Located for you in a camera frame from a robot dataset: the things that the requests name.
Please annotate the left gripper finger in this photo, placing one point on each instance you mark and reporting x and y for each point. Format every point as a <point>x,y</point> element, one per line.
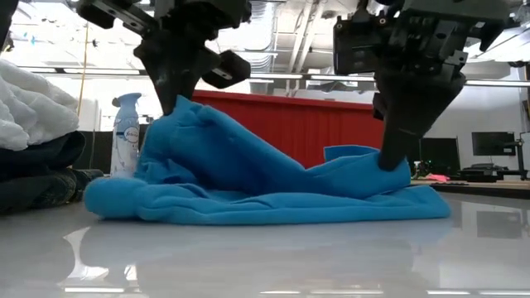
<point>174,70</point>

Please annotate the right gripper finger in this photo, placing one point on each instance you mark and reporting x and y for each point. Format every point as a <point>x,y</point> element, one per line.
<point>414,111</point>
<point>379,107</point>

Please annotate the blue garment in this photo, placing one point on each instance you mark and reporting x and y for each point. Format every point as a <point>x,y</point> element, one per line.
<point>248,182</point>

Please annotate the white lace garment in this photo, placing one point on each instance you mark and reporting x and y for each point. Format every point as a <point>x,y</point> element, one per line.
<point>33,107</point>

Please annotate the dark denim jeans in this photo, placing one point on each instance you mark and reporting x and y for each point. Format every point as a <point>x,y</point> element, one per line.
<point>33,174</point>

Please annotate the red plastic laundry bin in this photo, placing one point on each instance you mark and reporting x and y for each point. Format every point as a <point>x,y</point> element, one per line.
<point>323,128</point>

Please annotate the pink cloth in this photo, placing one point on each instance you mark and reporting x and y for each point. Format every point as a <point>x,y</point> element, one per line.
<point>438,178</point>

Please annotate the black computer monitor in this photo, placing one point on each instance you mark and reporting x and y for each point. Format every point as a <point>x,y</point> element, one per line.
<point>492,143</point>

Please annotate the light blue air freshener bottle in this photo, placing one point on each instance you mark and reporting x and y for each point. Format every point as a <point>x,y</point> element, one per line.
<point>125,140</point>

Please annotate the black desk equipment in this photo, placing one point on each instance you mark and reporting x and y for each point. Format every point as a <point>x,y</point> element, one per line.
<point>480,173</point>

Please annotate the black partition panel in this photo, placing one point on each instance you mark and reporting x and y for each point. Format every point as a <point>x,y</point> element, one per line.
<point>97,151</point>

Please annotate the silver ceiling duct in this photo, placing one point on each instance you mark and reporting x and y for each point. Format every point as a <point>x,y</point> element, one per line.
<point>352,62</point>

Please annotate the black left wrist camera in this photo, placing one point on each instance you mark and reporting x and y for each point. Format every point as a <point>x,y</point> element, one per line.
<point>227,69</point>

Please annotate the ceiling light rail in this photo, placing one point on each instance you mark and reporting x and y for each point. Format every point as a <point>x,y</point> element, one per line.
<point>103,71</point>

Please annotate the black aluminium table frame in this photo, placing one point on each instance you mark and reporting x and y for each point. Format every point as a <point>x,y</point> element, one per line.
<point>497,191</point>

